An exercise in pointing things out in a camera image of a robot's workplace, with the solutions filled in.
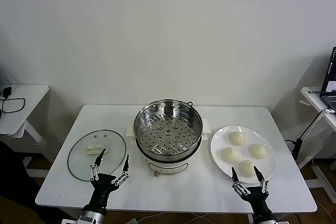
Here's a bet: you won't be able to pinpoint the round white plate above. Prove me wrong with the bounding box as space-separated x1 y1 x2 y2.
209 125 277 184

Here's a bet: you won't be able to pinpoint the white laptop cable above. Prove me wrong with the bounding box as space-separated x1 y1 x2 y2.
301 108 336 141

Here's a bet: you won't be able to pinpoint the black looped cable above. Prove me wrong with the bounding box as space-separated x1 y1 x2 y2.
0 95 26 114

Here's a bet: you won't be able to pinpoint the dark open laptop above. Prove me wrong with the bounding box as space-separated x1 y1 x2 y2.
319 46 336 111

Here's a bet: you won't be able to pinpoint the round glass pot lid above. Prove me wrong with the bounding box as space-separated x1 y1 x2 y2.
67 129 128 182

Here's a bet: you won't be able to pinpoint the white desk with laptop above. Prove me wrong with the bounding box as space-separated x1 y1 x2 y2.
299 86 336 190

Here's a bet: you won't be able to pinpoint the small white side table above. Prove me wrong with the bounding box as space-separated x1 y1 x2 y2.
0 84 50 162

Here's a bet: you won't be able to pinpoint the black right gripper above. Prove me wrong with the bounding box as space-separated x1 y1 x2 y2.
230 165 274 216

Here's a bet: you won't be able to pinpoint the white steamed baozi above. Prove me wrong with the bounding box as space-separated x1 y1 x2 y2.
228 131 247 146
221 147 240 164
238 159 259 178
248 143 269 160

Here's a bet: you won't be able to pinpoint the perforated steel steamer basket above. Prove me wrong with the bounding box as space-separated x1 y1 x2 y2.
133 99 204 157

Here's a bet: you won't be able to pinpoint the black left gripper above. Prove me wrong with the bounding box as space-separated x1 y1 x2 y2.
84 149 131 212

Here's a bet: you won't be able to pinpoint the white electric cooker pot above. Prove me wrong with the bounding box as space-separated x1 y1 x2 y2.
126 119 212 177

